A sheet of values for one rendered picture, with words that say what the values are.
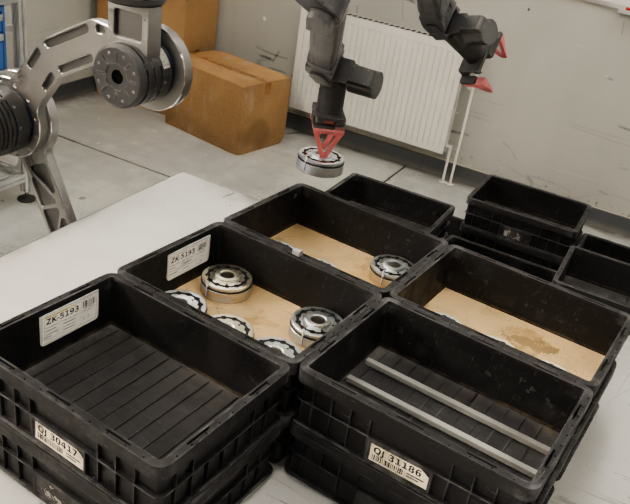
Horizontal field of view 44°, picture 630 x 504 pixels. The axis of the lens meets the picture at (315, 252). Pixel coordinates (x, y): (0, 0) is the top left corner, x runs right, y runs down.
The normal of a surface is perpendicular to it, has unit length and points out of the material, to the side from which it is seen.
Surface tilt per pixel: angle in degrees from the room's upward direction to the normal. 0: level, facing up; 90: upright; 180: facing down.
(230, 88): 89
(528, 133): 90
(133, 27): 90
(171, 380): 0
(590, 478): 0
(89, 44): 90
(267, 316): 0
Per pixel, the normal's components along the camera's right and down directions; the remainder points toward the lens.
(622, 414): 0.14, -0.87
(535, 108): -0.47, 0.37
